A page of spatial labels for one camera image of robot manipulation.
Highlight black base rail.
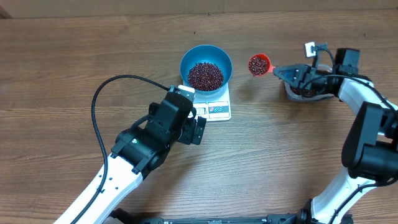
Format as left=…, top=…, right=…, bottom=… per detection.
left=108, top=208, right=354, bottom=224

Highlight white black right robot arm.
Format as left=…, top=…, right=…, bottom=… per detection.
left=273, top=45, right=397, bottom=223

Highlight red beans in bowl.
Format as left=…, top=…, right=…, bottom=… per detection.
left=187, top=62, right=224, bottom=91

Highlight red adzuki beans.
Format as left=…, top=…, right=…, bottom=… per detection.
left=290, top=87, right=317, bottom=97

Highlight red beans in scoop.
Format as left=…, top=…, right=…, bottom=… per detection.
left=248, top=56, right=268, bottom=76

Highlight white digital kitchen scale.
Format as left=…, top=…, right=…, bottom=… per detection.
left=193, top=83, right=231, bottom=122

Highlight red measuring scoop blue handle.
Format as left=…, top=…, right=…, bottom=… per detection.
left=248, top=54, right=299, bottom=80

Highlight clear plastic food container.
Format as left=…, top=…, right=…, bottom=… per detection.
left=283, top=63, right=336, bottom=103

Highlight blue plastic bowl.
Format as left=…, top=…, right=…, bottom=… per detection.
left=180, top=45, right=233, bottom=93

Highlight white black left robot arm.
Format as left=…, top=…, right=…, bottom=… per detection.
left=56, top=90, right=206, bottom=223

